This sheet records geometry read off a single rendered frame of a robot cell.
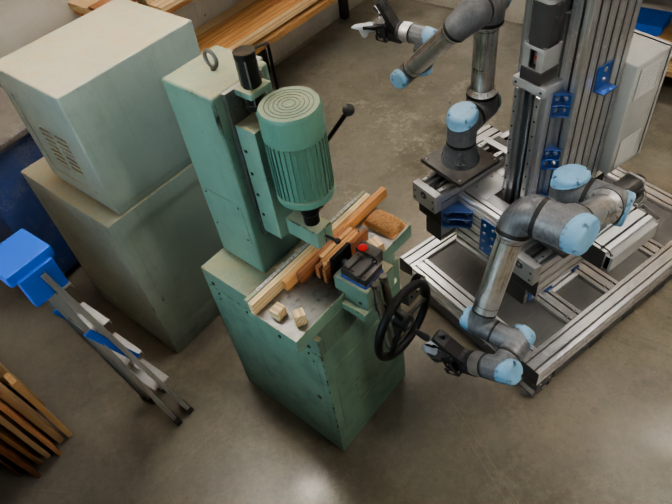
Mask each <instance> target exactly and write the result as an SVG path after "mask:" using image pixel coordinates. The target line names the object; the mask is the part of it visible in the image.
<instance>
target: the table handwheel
mask: <svg viewBox="0 0 672 504"><path fill-rule="evenodd" d="M418 288H421V290H422V298H421V299H420V300H419V301H418V302H417V303H416V304H415V305H414V306H413V307H412V308H411V309H410V310H409V311H408V312H406V311H404V310H399V311H397V309H398V307H399V306H400V305H401V303H402V302H403V301H404V299H405V298H406V297H407V296H408V295H409V294H410V293H411V292H413V291H414V290H416V289H418ZM430 298H431V290H430V286H429V284H428V283H427V282H426V281H424V280H422V279H417V280H413V281H411V282H410V283H408V284H407V285H405V286H404V287H403V288H402V289H401V290H400V291H399V292H398V293H397V294H396V296H395V297H394V298H393V300H392V301H391V302H390V304H389V306H387V305H386V304H384V307H385V312H384V314H383V316H382V318H381V321H380V323H379V326H378V328H377V331H376V335H375V340H374V351H375V355H376V357H377V358H378V359H379V360H381V361H391V360H393V359H395V358H396V357H398V356H399V355H400V354H401V353H402V352H403V351H404V350H405V349H406V348H407V347H408V346H409V344H410V343H411V342H412V340H413V339H414V337H415V336H416V334H415V333H414V331H415V329H418V330H419V329H420V327H421V325H422V323H423V321H424V319H425V317H426V314H427V311H428V308H429V304H430ZM419 307H420V308H419ZM418 308H419V311H418V314H417V316H416V319H415V321H414V316H413V314H414V313H415V312H416V310H417V309H418ZM391 320H392V321H393V326H395V327H396V328H398V329H397V332H396V335H395V338H394V341H393V344H392V346H391V349H390V351H389V352H387V353H385V352H384V350H383V342H384V337H385V334H386V331H387V328H388V326H389V323H390V321H391ZM409 329H410V330H409ZM408 330H409V331H408ZM402 331H403V332H406V331H408V333H407V334H406V336H405V337H404V338H403V340H402V341H401V342H400V343H399V344H398V341H399V339H400V336H401V334H402ZM397 344H398V345H397Z"/></svg>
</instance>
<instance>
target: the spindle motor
mask: <svg viewBox="0 0 672 504"><path fill-rule="evenodd" d="M257 118H258V122H259V126H260V130H261V134H262V138H263V141H264V145H265V149H266V153H267V157H268V161H269V165H270V169H271V173H272V177H273V181H274V185H275V189H276V194H277V198H278V200H279V202H280V203H281V204H282V205H283V206H284V207H286V208H288V209H291V210H296V211H308V210H312V209H316V208H318V207H321V206H323V205H324V204H326V203H327V202H328V201H329V200H330V199H331V198H332V197H333V195H334V192H335V182H334V176H333V169H332V163H331V156H330V149H329V143H328V136H327V129H326V122H325V116H324V109H323V102H322V99H321V98H320V96H319V95H318V94H317V93H316V92H315V91H313V90H312V89H309V88H306V87H300V86H291V87H284V88H280V89H277V90H275V91H272V92H270V93H269V94H267V95H266V96H265V97H263V98H262V100H261V101H260V102H259V105H258V108H257Z"/></svg>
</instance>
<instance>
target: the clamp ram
mask: <svg viewBox="0 0 672 504"><path fill-rule="evenodd" d="M351 257H352V251H351V244H350V243H349V242H346V243H345V244H344V245H343V246H342V247H341V248H340V249H339V250H338V251H337V252H336V253H335V254H334V255H333V256H332V257H331V258H330V259H329V260H330V265H331V271H332V276H333V275H334V274H335V273H336V272H337V271H338V270H339V269H340V268H341V267H342V266H343V265H344V264H345V263H346V262H347V261H348V260H349V259H350V258H351Z"/></svg>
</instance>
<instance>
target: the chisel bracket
mask: <svg viewBox="0 0 672 504"><path fill-rule="evenodd" d="M286 223H287V227H288V231H289V233H291V234H292V235H294V236H296V237H298V238H300V239H302V240H303V241H305V242H307V243H309V244H311V245H313V246H315V247H316V248H318V249H321V248H322V247H323V246H324V245H325V244H326V243H327V242H328V241H329V240H330V239H328V238H326V237H325V235H326V234H327V235H329V236H331V237H333V231H332V225H331V222H330V221H329V220H327V219H325V218H323V217H321V216H320V222H319V223H318V224H317V225H315V226H307V225H305V223H304V219H303V216H302V214H301V212H300V211H296V210H294V211H293V212H292V213H291V214H289V215H288V216H287V217H286Z"/></svg>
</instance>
